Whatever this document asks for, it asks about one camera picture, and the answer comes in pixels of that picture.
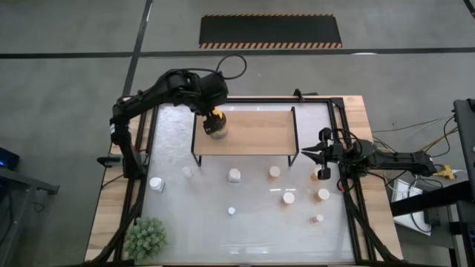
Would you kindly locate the green artificial plant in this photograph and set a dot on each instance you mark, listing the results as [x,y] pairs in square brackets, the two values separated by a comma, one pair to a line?
[145,239]

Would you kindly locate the grey desk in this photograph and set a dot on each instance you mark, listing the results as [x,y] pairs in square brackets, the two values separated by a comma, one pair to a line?
[22,178]

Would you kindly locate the wooden shelf with black legs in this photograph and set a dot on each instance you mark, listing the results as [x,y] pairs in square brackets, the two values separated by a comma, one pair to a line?
[259,133]

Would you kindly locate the small red vial white cap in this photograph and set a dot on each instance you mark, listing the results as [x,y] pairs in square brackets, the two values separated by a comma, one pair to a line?
[317,218]

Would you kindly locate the white box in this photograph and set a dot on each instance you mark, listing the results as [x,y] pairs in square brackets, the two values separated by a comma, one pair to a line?
[412,224]

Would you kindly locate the black floor mat striped edges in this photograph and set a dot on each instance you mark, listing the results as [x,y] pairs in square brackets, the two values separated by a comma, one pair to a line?
[270,30]

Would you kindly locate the brown bottle with yellow cap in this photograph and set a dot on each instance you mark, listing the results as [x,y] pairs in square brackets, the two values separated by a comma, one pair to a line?
[219,133]

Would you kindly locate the black side table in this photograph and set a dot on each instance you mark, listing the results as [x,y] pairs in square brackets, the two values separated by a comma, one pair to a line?
[430,200]

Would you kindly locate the black equipment case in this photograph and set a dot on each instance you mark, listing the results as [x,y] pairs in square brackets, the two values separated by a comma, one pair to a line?
[465,141]

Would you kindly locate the black device with blue light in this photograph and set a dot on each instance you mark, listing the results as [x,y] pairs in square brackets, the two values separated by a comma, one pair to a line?
[9,157]

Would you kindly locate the yellow power splitter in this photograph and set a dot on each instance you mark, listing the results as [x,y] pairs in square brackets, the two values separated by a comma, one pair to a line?
[445,172]

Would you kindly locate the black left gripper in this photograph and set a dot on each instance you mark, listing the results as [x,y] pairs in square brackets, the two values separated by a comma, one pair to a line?
[211,91]

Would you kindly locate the clear vial with white cap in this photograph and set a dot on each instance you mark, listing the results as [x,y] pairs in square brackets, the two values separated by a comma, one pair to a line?
[187,171]

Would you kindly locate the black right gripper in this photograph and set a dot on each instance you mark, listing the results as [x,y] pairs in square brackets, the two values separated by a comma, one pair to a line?
[339,154]

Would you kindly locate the white melatonin bottle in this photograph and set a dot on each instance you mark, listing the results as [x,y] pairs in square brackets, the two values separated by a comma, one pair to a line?
[156,183]
[234,175]

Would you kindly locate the orange vial with white cap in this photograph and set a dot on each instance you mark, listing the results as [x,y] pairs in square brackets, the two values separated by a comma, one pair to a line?
[314,173]
[274,172]
[288,198]
[322,194]

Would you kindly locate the black clamp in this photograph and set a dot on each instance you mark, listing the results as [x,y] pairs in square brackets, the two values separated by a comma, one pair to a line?
[109,160]

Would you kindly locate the blue vial with white cap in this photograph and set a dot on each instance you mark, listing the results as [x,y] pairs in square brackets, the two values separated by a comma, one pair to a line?
[231,210]

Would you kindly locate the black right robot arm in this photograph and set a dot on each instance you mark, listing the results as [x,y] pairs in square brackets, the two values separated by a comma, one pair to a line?
[401,160]

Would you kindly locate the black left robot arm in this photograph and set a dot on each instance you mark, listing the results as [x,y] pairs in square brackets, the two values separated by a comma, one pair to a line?
[148,94]

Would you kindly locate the black aluminium table frame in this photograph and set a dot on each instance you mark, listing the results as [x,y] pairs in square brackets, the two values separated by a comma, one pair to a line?
[259,100]

